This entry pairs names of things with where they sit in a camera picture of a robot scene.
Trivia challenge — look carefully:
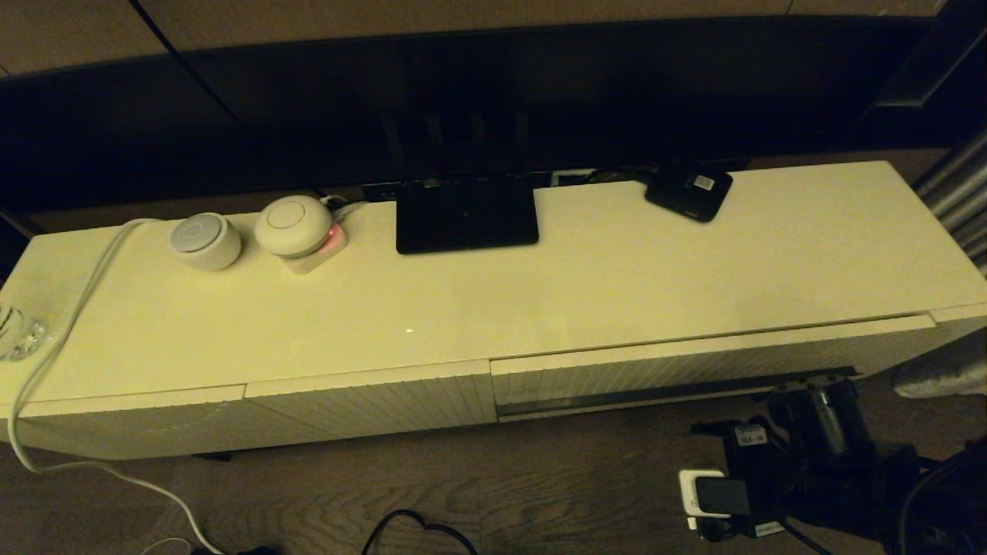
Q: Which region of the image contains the white cabinet drawer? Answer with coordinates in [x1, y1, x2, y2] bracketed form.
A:
[490, 312, 935, 423]

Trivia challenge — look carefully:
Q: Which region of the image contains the white ribbed cabinet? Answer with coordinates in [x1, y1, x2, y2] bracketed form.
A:
[0, 160, 987, 463]

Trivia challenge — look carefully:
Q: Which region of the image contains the white fabric bundle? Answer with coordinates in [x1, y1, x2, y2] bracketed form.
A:
[893, 331, 987, 399]

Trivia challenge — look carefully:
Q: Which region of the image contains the black set-top box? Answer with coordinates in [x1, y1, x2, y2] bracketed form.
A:
[644, 162, 734, 224]

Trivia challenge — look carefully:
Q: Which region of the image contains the grey curtain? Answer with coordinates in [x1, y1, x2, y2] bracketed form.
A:
[910, 127, 987, 278]

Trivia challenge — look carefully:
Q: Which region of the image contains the white ribbed cabinet door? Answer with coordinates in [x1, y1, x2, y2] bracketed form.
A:
[9, 384, 249, 463]
[244, 359, 499, 448]

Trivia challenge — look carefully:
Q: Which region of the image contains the black flat screen television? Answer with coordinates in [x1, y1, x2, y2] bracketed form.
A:
[0, 17, 957, 218]

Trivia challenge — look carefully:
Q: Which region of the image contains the white power strip red light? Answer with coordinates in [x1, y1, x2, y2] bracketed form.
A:
[281, 224, 350, 277]

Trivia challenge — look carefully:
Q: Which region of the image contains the cream round dome device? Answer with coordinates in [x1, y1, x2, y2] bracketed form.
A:
[254, 195, 335, 259]

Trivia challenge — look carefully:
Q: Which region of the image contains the white speaker with grey top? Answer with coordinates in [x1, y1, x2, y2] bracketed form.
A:
[170, 213, 243, 271]

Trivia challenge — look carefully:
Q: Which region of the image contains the clear drinking glass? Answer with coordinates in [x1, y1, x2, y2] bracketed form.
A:
[0, 304, 49, 362]

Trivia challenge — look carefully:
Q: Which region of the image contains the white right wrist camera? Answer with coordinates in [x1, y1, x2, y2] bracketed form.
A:
[679, 469, 752, 520]

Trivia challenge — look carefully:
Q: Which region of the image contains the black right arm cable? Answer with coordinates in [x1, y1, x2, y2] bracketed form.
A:
[779, 447, 987, 555]

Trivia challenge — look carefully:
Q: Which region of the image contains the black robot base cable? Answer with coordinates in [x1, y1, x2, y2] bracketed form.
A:
[361, 509, 479, 555]

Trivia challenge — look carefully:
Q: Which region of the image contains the black television pedestal base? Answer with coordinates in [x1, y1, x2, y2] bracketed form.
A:
[396, 176, 539, 256]

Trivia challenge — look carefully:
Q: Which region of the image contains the dark wooden wall frame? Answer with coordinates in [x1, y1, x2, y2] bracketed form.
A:
[852, 0, 987, 151]

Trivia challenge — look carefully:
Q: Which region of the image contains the thick white power cable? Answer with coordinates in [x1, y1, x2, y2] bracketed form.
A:
[8, 220, 224, 555]

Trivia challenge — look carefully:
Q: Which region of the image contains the thin black hanging cable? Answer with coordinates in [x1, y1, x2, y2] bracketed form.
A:
[130, 0, 186, 56]

